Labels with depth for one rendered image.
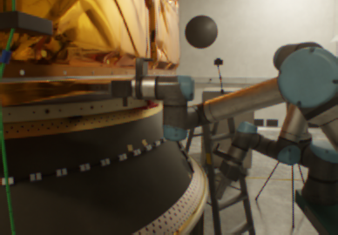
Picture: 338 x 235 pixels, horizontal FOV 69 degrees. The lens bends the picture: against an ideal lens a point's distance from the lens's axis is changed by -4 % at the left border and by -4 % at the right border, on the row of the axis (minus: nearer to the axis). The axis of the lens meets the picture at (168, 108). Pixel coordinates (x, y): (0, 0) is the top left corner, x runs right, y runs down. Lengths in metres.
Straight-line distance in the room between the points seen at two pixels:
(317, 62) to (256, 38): 8.23
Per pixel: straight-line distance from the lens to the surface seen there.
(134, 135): 1.13
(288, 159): 0.99
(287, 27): 8.99
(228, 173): 1.02
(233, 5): 8.88
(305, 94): 0.54
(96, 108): 0.99
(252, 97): 0.74
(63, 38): 0.68
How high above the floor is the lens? 1.81
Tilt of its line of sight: 8 degrees down
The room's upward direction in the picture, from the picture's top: straight up
